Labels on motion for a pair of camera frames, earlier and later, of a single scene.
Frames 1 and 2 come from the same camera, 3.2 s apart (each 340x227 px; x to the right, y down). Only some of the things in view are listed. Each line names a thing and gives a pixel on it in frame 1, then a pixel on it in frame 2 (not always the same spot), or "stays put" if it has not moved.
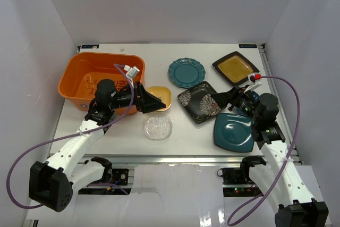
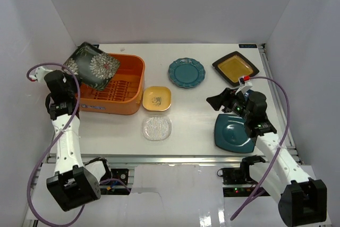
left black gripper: x=139 y=97 -> x=70 y=78
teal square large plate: x=234 y=131 stays put
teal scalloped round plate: x=186 y=72 stays put
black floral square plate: x=200 y=102 -> x=91 y=66
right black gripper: x=223 y=99 stays put
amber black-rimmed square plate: x=235 y=68 stays put
